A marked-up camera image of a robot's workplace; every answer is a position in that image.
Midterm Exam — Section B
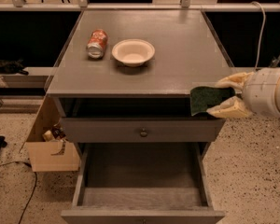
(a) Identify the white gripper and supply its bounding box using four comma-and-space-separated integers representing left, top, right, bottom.
206, 68, 280, 119

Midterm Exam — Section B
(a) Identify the green yellow sponge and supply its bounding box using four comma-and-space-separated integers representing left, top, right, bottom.
190, 86, 235, 116

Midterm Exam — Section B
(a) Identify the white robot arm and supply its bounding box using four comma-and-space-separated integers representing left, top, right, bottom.
206, 68, 280, 119

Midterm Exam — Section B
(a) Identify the round drawer knob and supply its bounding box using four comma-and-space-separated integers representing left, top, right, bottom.
140, 128, 148, 137

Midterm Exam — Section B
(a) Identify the grey wooden drawer cabinet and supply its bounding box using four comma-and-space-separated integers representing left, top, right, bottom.
44, 8, 243, 224

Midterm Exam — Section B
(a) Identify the grey open middle drawer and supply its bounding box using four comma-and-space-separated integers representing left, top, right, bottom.
62, 143, 224, 224

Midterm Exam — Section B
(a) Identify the grey closed upper drawer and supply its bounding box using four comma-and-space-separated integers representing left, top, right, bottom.
61, 118, 225, 143

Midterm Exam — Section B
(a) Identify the white paper bowl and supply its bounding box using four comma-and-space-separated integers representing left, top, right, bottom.
112, 39, 155, 67

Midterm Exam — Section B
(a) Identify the orange soda can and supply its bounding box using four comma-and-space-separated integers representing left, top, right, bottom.
87, 29, 108, 59

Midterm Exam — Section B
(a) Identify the cardboard box with items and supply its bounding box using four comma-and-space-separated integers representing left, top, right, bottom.
25, 97, 80, 172

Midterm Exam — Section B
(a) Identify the black object on ledge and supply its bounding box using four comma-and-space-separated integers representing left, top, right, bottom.
0, 59, 29, 76

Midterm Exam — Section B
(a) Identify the metal bracket right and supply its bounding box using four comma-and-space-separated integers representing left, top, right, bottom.
269, 40, 280, 69

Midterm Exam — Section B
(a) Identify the white cable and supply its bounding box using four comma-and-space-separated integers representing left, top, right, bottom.
253, 1, 267, 70

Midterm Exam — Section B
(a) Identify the black floor cable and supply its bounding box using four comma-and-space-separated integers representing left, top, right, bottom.
0, 161, 38, 224

